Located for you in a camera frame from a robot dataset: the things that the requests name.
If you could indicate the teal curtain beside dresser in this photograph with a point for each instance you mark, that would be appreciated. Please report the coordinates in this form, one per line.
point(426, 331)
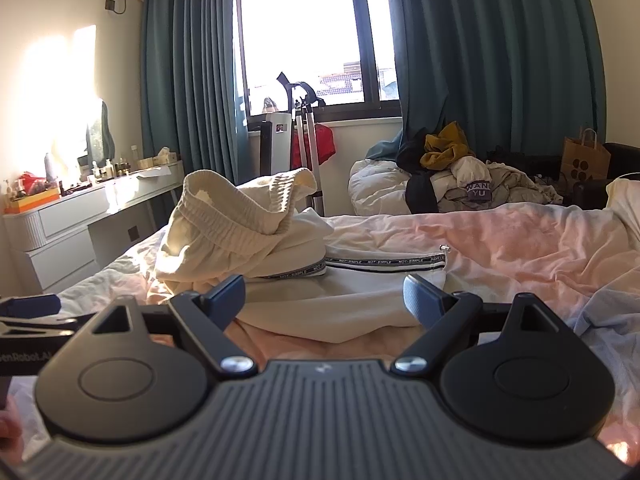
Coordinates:
point(190, 70)

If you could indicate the red bag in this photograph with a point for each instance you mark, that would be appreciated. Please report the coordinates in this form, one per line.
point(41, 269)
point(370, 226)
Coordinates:
point(322, 145)

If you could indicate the dark armchair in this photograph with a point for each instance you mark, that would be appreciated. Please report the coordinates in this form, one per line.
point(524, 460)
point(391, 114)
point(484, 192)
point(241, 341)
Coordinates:
point(620, 160)

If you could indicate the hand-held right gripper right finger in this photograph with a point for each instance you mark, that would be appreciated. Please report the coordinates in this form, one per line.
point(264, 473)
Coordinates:
point(419, 300)

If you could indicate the teal curtain beside clothes pile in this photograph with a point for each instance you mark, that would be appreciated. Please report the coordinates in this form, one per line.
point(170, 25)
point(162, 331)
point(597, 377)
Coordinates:
point(500, 50)

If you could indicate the pink and blue bed blanket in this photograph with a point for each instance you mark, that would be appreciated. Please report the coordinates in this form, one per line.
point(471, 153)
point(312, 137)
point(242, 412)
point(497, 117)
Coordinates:
point(520, 245)

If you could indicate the teal cloth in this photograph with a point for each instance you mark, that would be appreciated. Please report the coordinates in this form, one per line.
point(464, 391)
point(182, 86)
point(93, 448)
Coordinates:
point(385, 147)

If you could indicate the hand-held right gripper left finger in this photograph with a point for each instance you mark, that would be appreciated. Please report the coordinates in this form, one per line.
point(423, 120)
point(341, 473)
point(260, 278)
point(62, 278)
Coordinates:
point(227, 296)

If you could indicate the mustard garment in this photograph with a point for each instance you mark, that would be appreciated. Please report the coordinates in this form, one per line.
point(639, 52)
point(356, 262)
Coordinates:
point(445, 152)

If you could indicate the person's left hand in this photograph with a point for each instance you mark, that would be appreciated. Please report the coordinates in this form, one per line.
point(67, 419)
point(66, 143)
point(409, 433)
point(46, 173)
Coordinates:
point(9, 437)

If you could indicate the row of cosmetic bottles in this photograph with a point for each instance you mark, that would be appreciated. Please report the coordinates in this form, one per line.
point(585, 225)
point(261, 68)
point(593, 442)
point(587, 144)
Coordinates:
point(110, 167)

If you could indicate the folded metal tripod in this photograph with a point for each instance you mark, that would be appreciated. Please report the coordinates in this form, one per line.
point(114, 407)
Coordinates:
point(306, 130)

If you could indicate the brown paper bag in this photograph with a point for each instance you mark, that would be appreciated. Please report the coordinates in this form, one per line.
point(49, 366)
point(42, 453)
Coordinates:
point(585, 160)

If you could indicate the tissue box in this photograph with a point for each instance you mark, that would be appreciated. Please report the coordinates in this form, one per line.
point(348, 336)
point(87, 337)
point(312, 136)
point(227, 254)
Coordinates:
point(165, 157)

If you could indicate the white garment with purple print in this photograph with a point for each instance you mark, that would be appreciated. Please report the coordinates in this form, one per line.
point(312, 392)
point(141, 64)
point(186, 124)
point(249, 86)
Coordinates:
point(480, 185)

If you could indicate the white dresser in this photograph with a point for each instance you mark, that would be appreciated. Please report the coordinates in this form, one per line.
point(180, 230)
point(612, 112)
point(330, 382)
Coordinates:
point(70, 230)

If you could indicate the black wall outlet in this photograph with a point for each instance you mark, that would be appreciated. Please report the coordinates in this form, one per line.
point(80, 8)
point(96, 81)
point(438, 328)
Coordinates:
point(111, 5)

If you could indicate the black garment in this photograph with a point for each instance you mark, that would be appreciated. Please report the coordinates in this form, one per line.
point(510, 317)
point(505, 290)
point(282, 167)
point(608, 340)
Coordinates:
point(420, 185)

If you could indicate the vanity mirror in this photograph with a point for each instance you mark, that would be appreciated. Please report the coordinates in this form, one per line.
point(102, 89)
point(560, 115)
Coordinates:
point(102, 132)

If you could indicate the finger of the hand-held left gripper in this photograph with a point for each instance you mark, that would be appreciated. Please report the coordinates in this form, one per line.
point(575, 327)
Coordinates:
point(30, 305)

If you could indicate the dark framed window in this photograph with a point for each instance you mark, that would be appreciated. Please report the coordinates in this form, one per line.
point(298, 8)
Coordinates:
point(295, 25)

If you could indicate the orange box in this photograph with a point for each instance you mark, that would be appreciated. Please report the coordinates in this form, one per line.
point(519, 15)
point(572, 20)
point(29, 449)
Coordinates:
point(32, 202)

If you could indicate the cream pants with black stripe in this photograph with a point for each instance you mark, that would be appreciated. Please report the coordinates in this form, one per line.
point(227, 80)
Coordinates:
point(300, 300)

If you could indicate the white pillow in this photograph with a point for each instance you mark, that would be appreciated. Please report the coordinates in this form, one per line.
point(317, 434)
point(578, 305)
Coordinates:
point(625, 205)

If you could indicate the white duvet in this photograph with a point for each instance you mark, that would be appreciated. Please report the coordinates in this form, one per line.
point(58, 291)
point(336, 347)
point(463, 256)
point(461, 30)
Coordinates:
point(375, 185)

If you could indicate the white floor appliance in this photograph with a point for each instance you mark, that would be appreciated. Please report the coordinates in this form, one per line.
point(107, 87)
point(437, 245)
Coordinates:
point(280, 145)

